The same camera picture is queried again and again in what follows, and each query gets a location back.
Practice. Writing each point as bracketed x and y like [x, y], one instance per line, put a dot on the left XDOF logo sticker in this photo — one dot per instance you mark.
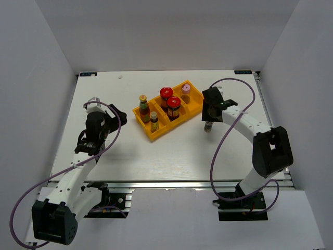
[88, 74]

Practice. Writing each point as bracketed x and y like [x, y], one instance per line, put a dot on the red-lid dark sauce jar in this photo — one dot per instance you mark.
[165, 94]

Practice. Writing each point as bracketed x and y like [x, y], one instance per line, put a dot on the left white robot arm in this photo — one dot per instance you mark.
[56, 218]

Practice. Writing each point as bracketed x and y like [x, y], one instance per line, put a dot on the yellow-cap green-label sauce bottle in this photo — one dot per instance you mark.
[144, 109]

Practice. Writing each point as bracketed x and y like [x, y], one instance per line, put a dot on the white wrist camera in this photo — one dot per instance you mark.
[93, 105]
[220, 88]

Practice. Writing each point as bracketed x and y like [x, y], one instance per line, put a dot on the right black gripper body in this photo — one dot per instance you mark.
[203, 101]

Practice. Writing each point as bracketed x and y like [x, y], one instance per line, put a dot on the yellow three-compartment bin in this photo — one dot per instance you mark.
[187, 111]

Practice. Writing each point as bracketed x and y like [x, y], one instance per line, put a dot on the small beige-cap oil bottle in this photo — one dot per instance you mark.
[154, 123]

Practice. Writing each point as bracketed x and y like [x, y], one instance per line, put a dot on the right XDOF logo sticker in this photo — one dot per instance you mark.
[243, 72]

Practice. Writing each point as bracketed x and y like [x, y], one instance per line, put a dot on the silver-top pepper shaker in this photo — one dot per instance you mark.
[208, 126]

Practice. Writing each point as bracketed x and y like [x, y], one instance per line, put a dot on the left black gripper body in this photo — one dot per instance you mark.
[109, 127]

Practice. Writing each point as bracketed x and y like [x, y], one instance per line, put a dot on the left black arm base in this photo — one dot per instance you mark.
[106, 203]

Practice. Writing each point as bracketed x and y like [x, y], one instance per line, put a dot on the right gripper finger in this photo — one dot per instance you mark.
[205, 112]
[217, 116]

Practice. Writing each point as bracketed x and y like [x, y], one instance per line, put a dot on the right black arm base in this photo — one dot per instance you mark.
[230, 208]

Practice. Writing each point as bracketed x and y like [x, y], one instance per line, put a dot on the red-lid chili sauce jar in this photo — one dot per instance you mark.
[174, 104]

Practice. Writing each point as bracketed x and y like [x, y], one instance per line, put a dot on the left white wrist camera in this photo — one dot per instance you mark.
[93, 105]

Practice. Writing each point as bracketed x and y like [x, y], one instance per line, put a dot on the xdof logo sticker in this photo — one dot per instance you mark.
[243, 72]
[88, 74]

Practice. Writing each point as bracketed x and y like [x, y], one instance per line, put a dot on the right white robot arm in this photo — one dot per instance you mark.
[271, 150]

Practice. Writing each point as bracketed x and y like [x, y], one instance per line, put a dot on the pink-lid spice jar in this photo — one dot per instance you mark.
[185, 93]

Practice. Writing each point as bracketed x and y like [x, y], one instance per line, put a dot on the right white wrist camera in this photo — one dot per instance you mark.
[220, 88]

